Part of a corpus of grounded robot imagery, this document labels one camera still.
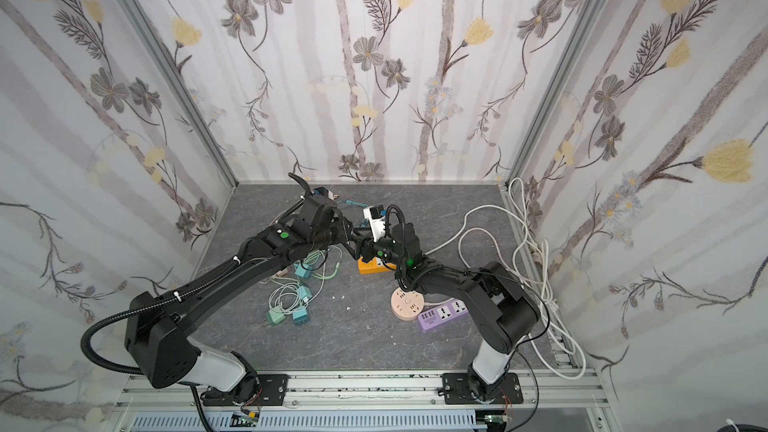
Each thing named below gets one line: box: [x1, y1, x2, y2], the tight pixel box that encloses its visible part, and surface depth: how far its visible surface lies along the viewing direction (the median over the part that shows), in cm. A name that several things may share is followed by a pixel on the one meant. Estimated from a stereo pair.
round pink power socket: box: [390, 287, 425, 321], surface depth 88 cm
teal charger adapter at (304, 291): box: [298, 285, 313, 299], surface depth 88 cm
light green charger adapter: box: [267, 306, 286, 325], surface depth 86 cm
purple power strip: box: [418, 299, 469, 333], surface depth 86 cm
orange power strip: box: [358, 257, 397, 275], surface depth 96 cm
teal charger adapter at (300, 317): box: [292, 307, 308, 326], surface depth 86 cm
